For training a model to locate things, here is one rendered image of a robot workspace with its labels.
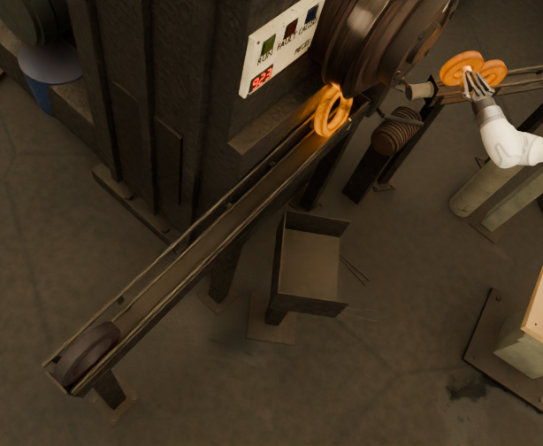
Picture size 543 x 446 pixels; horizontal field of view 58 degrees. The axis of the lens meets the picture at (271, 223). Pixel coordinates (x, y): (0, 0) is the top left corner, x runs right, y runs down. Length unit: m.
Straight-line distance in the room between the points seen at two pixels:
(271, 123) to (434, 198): 1.37
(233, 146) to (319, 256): 0.45
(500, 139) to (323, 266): 0.73
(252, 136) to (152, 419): 1.11
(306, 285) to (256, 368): 0.61
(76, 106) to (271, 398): 1.43
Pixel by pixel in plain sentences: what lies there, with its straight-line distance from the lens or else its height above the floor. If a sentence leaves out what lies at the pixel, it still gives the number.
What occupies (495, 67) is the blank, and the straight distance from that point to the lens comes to 2.08.
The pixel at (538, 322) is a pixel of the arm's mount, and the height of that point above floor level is 0.38.
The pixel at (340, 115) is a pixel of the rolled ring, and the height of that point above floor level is 0.71.
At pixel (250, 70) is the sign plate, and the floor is 1.15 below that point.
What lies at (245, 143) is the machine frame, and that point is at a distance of 1.37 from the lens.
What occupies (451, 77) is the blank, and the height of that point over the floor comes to 0.75.
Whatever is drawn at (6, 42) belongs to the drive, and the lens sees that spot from 2.55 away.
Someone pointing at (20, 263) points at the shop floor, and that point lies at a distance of 2.21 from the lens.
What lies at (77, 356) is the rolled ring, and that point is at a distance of 1.26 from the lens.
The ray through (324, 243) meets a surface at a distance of 1.57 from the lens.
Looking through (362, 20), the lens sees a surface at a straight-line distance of 1.26.
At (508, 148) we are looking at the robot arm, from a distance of 1.81.
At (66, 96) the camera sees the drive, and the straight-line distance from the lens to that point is 2.30.
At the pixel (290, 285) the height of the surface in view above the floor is 0.59.
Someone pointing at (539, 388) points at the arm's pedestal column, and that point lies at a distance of 2.50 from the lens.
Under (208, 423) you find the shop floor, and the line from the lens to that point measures 1.98.
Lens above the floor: 1.97
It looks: 61 degrees down
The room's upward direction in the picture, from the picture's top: 22 degrees clockwise
